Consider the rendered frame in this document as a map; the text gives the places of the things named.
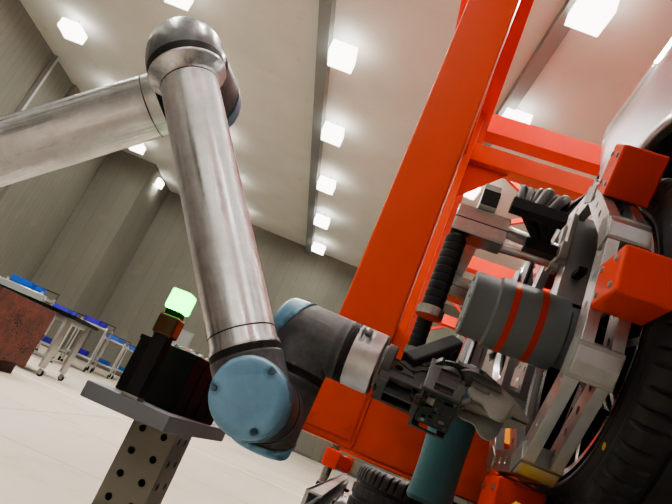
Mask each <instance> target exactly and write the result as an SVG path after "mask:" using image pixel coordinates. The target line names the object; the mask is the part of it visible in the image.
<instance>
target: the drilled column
mask: <svg viewBox="0 0 672 504"><path fill-rule="evenodd" d="M191 438H192V437H189V436H183V435H177V434H170V433H164V432H160V431H158V430H156V429H154V428H151V427H149V426H147V425H145V424H142V423H140V422H138V421H136V420H133V422H132V424H131V426H130V428H129V430H128V432H127V434H126V436H125V438H124V440H123V442H122V444H121V446H120V448H119V450H118V452H117V454H116V456H115V458H114V460H113V462H112V464H111V466H110V468H109V470H108V472H107V474H106V476H105V478H104V480H103V482H102V484H101V486H100V488H99V490H98V492H97V494H96V496H95V498H94V500H93V502H92V504H161V503H162V500H163V498H164V496H165V494H166V492H167V490H168V487H169V485H170V483H171V481H172V479H173V477H174V475H175V472H176V470H177V468H178V466H179V464H180V462H181V460H182V457H183V455H184V453H185V451H186V449H187V447H188V445H189V442H190V440H191ZM177 442H178V443H177Z"/></svg>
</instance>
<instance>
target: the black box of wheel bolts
mask: <svg viewBox="0 0 672 504"><path fill-rule="evenodd" d="M140 338H141V339H140V340H139V342H138V344H137V346H136V348H135V350H134V352H133V354H132V356H131V358H130V360H129V361H128V363H127V365H126V367H125V369H124V371H123V373H122V375H121V377H120V379H119V381H118V382H117V384H116V386H115V387H116V388H117V389H119V390H121V391H124V390H125V388H126V386H127V384H128V382H129V380H130V378H131V376H132V374H133V372H134V370H135V368H136V367H137V365H138V363H139V361H140V359H141V357H142V355H143V353H144V351H145V349H146V347H147V345H148V343H149V341H150V339H151V337H150V336H148V335H145V334H141V336H140ZM211 381H212V376H211V371H210V364H209V359H208V358H205V356H204V355H201V354H200V353H198V352H195V351H193V350H191V349H188V348H187V347H185V346H178V344H177V343H175V344H173V345H170V347H169V349H168V351H167V353H166V355H165V357H164V359H163V361H162V363H161V365H160V367H159V369H158V371H157V373H156V375H155V377H154V379H153V381H152V383H151V385H150V387H149V389H148V391H147V393H146V395H145V397H144V401H146V402H148V403H150V404H152V405H154V406H157V407H159V408H161V409H163V410H166V411H168V412H170V413H173V414H176V415H179V416H182V417H186V418H189V419H192V420H195V421H198V422H201V423H204V424H208V425H212V423H213V421H214V420H213V418H212V416H211V413H210V410H209V405H208V393H209V388H210V384H211Z"/></svg>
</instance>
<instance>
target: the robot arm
mask: <svg viewBox="0 0 672 504"><path fill-rule="evenodd" d="M145 66H146V72H147V73H145V74H142V75H139V76H135V77H132V78H129V79H125V80H122V81H119V82H115V83H112V84H109V85H105V86H102V87H99V88H95V89H92V90H89V91H85V92H82V93H79V94H76V95H72V96H69V97H66V98H62V99H59V100H56V101H52V102H49V103H46V104H42V105H39V106H36V107H32V108H29V109H26V110H22V111H19V112H16V113H13V114H9V115H6V116H3V117H0V187H3V186H6V185H9V184H13V183H16V182H19V181H22V180H26V179H29V178H32V177H35V176H39V175H42V174H45V173H48V172H52V171H55V170H58V169H61V168H64V167H68V166H71V165H74V164H77V163H81V162H84V161H87V160H90V159H94V158H97V157H100V156H103V155H107V154H110V153H113V152H116V151H120V150H123V149H126V148H129V147H133V146H136V145H139V144H142V143H146V142H149V141H152V140H155V139H159V138H162V137H165V136H168V135H169V138H170V143H171V149H172V154H173V160H174V165H175V170H176V176H177V181H178V186H179V192H180V197H181V203H182V208H183V213H184V219H185V224H186V230H187V235H188V240H189V246H190V251H191V257H192V262H193V267H194V273H195V278H196V284H197V289H198V294H199V300H200V305H201V311H202V316H203V321H204V327H205V332H206V338H207V343H208V348H209V355H208V359H209V364H210V371H211V376H212V381H211V384H210V388H209V393H208V405H209V410H210V413H211V416H212V418H213V420H214V421H215V423H216V424H217V426H218V427H219V428H220V429H221V430H222V431H223V432H224V433H225V434H227V435H228V436H229V437H231V438H232V439H233V440H234V441H235V442H236V443H238V444H239V445H241V446H242V447H244V448H246V449H248V450H250V451H252V452H254V453H256V454H258V455H261V456H263V457H266V458H269V459H272V460H277V461H284V460H286V459H288V458H289V456H290V454H291V452H292V451H293V450H294V449H295V447H296V445H297V439H298V437H299V435H300V433H301V430H302V428H303V426H304V424H305V421H306V419H307V417H308V415H309V413H310V410H311V408H312V406H313V404H314V401H315V399H316V397H317V395H318V392H319V390H320V388H321V385H322V383H323V382H324V379H325V377H328V378H330V379H332V380H335V381H337V382H339V383H341V384H343V385H345V386H348V387H350V388H352V389H354V390H356V391H359V392H361V393H363V394H368V393H369V391H370V389H371V387H373V389H372V390H373V392H372V394H371V398H373V399H375V400H378V401H380V402H382V403H384V404H387V405H389V406H391V407H393V408H395V409H398V410H400V411H402V412H404V413H407V414H409V415H410V418H409V420H408V423H407V425H409V426H412V427H414V428H416V429H418V430H420V431H423V432H425V433H427V434H429V435H431V436H434V437H436V438H438V439H440V440H442V441H443V439H444V436H445V434H446V433H448V431H449V429H450V427H451V425H452V422H453V420H455V421H461V422H469V423H471V424H472V425H474V427H475V429H476V431H477V433H478V436H479V437H480V438H482V439H484V440H486V441H492V440H494V439H495V437H496V436H497V434H498V433H499V431H500V430H501V428H522V427H526V426H527V424H528V422H529V420H528V418H527V416H526V414H525V413H524V411H523V410H522V409H521V407H520V406H519V405H518V404H517V403H516V401H515V400H514V399H513V398H512V397H511V396H510V395H509V394H508V393H507V392H506V391H505V390H504V389H503V388H502V386H501V385H500V384H499V383H497V382H496V381H495V380H494V379H493V378H492V377H491V376H490V375H488V374H487V373H486V372H485V371H483V370H482V369H480V368H478V367H476V366H474V365H471V364H466V363H463V362H461V361H460V360H458V359H457V358H458V356H459V353H460V351H461V348H462V346H463V342H462V341H461V340H460V339H458V338H457V337H456V336H454V335H450V336H447V337H444V338H441V339H438V340H435V341H432V342H430V343H427V344H424V345H421V346H418V347H415V348H412V349H410V350H407V351H404V353H403V356H402V359H401V360H400V359H397V358H396V356H397V354H398V351H399V346H396V345H394V344H390V346H389V343H390V339H391V338H390V336H388V335H386V334H383V333H381V332H379V331H376V330H374V329H372V328H369V327H367V326H365V325H362V324H360V323H357V322H355V321H353V320H351V319H348V318H346V317H343V316H341V315H339V314H336V313H334V312H332V311H329V310H327V309H325V308H322V307H320V306H318V305H317V304H316V303H310V302H307V301H305V300H302V299H299V298H292V299H290V300H288V301H286V302H285V303H284V304H283V305H282V306H281V307H280V308H279V310H278V311H277V312H276V314H275V315H274V317H273V315H272V310H271V306H270V302H269V298H268V293H267V289H266V285H265V280H264V276H263V272H262V267H261V263H260V259H259V254H258V250H257V246H256V241H255V237H254V233H253V228H252V224H251V220H250V216H249V211H248V207H247V203H246V198H245V194H244V190H243V185H242V181H241V177H240V172H239V168H238V164H237V159H236V155H235V151H234V146H233V142H232V138H231V134H230V129H229V128H230V127H231V126H232V125H233V124H234V122H235V121H236V119H237V117H238V115H239V113H240V110H241V97H240V92H239V86H238V83H237V81H236V79H235V78H234V75H233V72H232V70H231V67H230V64H229V62H228V59H227V56H226V53H225V50H224V47H223V45H222V42H221V40H220V39H219V37H218V35H217V34H216V32H215V31H214V30H213V29H212V28H211V27H210V26H209V25H207V24H206V23H204V22H203V21H201V20H199V19H196V18H193V17H188V16H178V17H173V18H170V19H167V20H166V21H164V22H162V23H161V24H160V25H159V26H157V27H156V28H155V29H154V31H153V32H152V33H151V35H150V37H149V39H148V42H147V45H146V50H145ZM467 387H469V388H468V389H467ZM466 389H467V391H466ZM465 393H467V395H468V396H469V398H467V399H465V400H463V399H464V396H465ZM419 422H420V423H423V424H425V425H427V426H429V427H431V428H434V429H436V430H437V432H436V434H435V433H433V432H431V431H429V430H427V429H424V428H422V427H420V426H418V424H419Z"/></svg>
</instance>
